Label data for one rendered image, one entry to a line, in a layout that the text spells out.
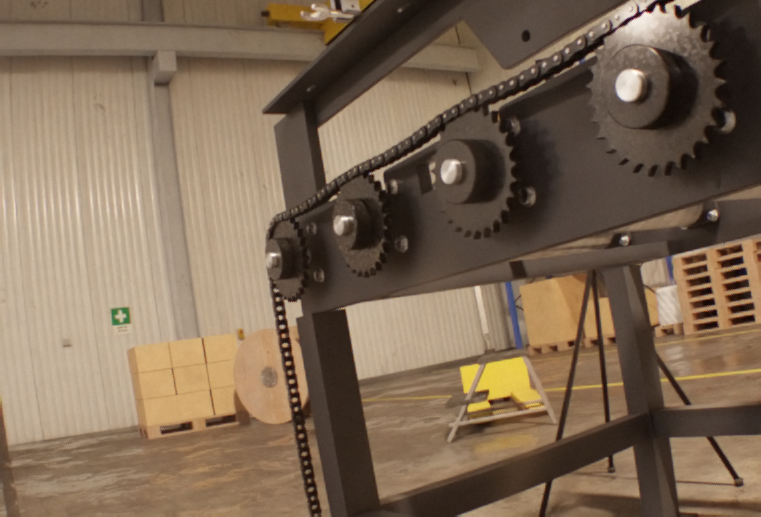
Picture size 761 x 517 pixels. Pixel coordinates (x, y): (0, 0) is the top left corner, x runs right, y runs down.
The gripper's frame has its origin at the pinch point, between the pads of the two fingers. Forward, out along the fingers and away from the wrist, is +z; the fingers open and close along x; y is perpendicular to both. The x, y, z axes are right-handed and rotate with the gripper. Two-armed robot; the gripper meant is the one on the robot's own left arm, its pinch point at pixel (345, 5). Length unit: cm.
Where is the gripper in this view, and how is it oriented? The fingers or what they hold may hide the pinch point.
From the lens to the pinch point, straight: 115.1
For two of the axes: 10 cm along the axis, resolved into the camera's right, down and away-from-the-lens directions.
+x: 5.0, -2.0, -8.4
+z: 1.7, 9.8, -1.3
